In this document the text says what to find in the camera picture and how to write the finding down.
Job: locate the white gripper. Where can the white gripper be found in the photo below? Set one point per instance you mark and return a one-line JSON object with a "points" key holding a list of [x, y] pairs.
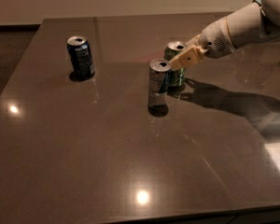
{"points": [[214, 41]]}

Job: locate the green soda can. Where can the green soda can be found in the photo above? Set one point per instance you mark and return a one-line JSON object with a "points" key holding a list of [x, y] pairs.
{"points": [[173, 48]]}

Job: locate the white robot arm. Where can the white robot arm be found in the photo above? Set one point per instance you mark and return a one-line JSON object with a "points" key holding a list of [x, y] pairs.
{"points": [[259, 22]]}

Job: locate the silver blue redbull can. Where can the silver blue redbull can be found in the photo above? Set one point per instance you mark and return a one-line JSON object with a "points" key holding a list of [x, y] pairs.
{"points": [[159, 75]]}

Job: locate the dark blue soda can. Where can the dark blue soda can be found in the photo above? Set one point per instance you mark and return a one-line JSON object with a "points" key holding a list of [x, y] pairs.
{"points": [[80, 53]]}

